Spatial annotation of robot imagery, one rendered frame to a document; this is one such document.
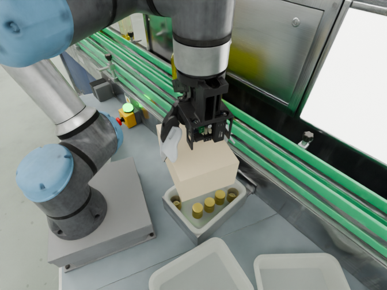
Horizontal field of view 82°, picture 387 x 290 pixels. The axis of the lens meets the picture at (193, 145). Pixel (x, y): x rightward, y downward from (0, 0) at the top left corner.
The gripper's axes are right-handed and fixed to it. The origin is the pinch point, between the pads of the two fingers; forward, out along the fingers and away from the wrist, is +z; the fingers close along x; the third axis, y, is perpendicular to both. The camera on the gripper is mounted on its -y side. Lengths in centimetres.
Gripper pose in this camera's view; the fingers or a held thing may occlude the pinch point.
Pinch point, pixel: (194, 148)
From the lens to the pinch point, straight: 47.9
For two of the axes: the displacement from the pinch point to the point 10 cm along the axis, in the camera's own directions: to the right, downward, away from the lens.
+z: -0.1, 6.7, 7.4
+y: 3.7, 6.9, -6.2
